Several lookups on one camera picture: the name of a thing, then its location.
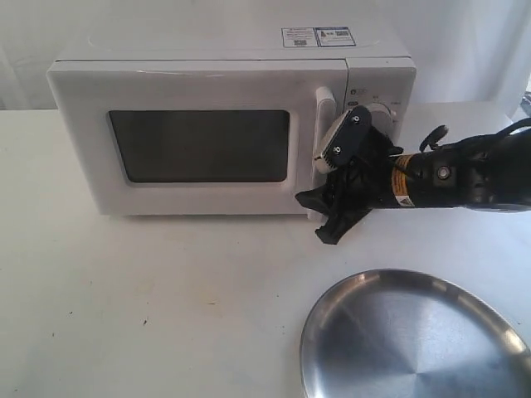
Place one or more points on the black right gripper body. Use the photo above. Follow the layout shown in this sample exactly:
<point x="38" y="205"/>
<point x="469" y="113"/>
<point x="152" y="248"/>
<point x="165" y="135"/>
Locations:
<point x="351" y="191"/>

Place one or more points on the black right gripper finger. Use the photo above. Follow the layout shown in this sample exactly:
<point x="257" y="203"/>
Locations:
<point x="314" y="199"/>

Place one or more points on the white microwave door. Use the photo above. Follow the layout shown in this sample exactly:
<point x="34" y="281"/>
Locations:
<point x="160" y="138"/>

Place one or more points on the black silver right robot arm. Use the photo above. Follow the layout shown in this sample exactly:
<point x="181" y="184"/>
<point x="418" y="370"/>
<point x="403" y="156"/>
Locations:
<point x="489" y="172"/>

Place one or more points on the grey appliance control knob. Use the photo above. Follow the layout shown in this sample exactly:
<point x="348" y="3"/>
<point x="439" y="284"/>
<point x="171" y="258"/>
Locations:
<point x="382" y="119"/>

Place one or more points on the white microwave oven body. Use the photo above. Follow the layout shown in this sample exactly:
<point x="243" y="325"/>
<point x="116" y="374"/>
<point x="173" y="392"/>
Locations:
<point x="379" y="68"/>

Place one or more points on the round stainless steel plate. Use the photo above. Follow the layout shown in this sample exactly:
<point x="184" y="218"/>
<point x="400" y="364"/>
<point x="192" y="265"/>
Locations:
<point x="402" y="333"/>

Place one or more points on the blue white label sticker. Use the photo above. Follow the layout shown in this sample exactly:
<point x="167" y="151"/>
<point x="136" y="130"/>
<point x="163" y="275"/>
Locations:
<point x="312" y="37"/>

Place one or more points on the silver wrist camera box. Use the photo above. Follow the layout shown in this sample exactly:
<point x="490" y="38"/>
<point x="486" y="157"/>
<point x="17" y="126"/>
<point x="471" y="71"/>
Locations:
<point x="343" y="140"/>

